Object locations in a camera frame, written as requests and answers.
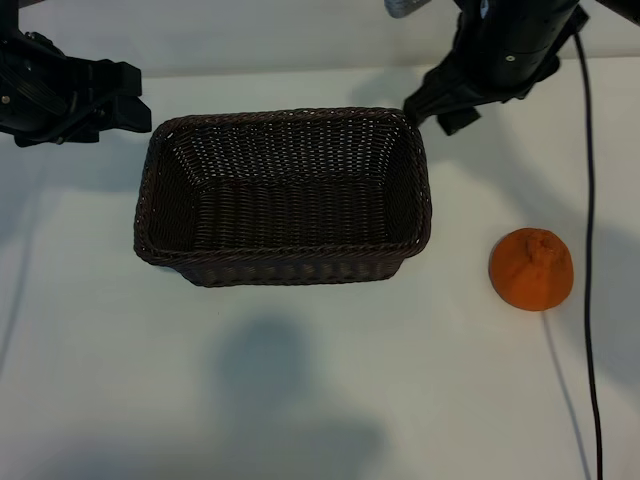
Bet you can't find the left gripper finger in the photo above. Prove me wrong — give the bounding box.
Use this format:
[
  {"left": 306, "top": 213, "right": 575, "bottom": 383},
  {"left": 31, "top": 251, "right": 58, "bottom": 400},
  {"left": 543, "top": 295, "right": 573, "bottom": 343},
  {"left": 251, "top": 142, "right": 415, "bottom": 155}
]
[
  {"left": 99, "top": 94, "right": 152, "bottom": 133},
  {"left": 67, "top": 57, "right": 144, "bottom": 99}
]

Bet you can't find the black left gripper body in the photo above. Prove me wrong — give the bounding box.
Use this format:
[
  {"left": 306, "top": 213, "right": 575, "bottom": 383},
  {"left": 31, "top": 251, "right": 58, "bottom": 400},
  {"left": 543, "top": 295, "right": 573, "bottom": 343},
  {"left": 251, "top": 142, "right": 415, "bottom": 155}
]
[{"left": 0, "top": 32, "right": 104, "bottom": 148}]

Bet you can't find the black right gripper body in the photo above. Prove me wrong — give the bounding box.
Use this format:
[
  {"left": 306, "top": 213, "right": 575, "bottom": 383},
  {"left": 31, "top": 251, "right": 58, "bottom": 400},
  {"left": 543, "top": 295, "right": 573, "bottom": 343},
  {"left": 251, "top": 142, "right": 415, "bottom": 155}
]
[{"left": 452, "top": 44, "right": 560, "bottom": 105}]

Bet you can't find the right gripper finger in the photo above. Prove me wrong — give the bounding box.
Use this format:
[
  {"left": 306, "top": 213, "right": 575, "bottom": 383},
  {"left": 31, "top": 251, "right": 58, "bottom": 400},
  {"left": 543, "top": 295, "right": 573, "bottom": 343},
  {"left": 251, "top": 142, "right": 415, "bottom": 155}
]
[
  {"left": 402, "top": 54, "right": 476, "bottom": 126},
  {"left": 438, "top": 105, "right": 481, "bottom": 136}
]

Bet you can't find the orange fruit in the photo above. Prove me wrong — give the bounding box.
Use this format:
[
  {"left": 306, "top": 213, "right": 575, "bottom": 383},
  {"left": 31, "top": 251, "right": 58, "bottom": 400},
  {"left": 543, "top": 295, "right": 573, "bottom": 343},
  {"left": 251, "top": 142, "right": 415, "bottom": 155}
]
[{"left": 488, "top": 227, "right": 575, "bottom": 312}]

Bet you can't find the dark brown woven basket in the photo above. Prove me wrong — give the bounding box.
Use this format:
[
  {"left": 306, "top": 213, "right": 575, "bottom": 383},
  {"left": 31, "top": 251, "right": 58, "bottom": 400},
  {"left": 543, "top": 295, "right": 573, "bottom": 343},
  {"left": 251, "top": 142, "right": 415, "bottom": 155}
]
[{"left": 132, "top": 105, "right": 432, "bottom": 289}]

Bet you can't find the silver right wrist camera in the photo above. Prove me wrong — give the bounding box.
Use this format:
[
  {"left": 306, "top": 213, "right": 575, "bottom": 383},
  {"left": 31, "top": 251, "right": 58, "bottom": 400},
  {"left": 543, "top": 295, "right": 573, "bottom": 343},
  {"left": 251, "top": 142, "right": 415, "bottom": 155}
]
[{"left": 384, "top": 0, "right": 429, "bottom": 20}]

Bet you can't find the black hanging cable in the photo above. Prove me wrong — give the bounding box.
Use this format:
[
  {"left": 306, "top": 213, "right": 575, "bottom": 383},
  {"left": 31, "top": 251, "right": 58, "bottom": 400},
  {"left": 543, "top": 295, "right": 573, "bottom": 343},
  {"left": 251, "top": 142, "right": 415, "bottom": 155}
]
[{"left": 572, "top": 32, "right": 605, "bottom": 480}]

